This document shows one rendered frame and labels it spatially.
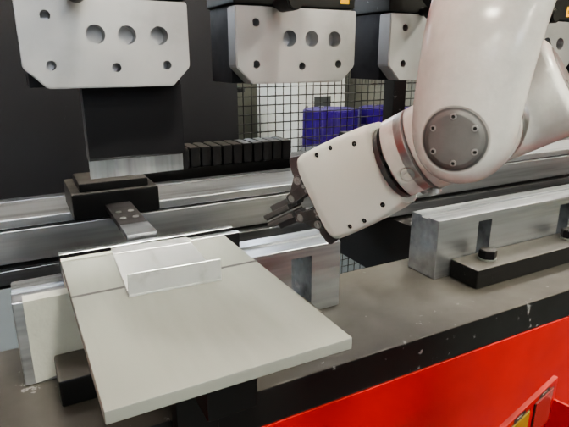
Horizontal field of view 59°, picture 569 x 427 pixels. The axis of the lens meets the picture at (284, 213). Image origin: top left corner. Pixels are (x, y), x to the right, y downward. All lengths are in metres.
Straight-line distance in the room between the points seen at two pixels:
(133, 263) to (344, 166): 0.24
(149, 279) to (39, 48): 0.22
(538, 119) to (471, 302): 0.37
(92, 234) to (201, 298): 0.39
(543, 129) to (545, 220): 0.54
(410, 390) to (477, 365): 0.12
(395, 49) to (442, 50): 0.28
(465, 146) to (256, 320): 0.21
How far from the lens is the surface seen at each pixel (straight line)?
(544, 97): 0.45
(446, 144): 0.39
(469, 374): 0.76
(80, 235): 0.82
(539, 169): 1.38
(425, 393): 0.71
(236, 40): 0.55
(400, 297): 0.75
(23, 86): 1.06
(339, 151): 0.52
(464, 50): 0.38
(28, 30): 0.51
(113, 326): 0.43
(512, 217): 0.91
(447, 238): 0.81
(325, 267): 0.68
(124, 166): 0.57
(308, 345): 0.38
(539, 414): 0.69
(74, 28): 0.51
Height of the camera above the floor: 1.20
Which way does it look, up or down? 17 degrees down
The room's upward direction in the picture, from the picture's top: straight up
